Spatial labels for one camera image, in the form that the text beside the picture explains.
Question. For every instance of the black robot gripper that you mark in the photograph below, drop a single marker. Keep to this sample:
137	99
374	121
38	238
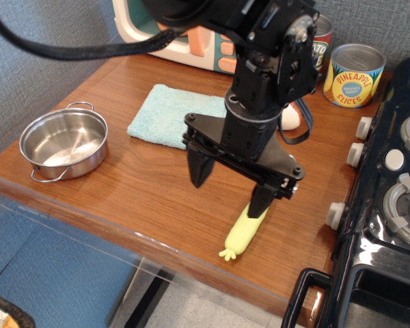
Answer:
246	142

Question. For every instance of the spoon with yellow-green handle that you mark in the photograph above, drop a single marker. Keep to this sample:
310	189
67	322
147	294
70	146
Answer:
241	234

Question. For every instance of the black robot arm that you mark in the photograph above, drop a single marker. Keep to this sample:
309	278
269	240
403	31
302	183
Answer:
274	67

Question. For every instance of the plush mushroom toy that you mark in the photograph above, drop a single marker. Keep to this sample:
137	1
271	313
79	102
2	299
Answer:
290	118

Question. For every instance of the light blue folded towel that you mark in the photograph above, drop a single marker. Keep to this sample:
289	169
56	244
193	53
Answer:
160	120

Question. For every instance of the teal toy microwave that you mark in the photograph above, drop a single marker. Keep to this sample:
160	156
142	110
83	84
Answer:
198	47

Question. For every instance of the pineapple slices can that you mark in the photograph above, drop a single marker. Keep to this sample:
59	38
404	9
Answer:
353	75

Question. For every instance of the small stainless steel pot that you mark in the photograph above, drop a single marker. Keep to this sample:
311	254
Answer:
65	144

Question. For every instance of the tomato sauce can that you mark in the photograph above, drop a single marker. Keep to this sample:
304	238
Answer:
322	40

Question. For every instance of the black toy stove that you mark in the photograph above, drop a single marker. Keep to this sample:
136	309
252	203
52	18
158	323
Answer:
369	285

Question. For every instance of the orange object at corner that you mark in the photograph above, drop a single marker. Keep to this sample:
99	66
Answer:
12	316

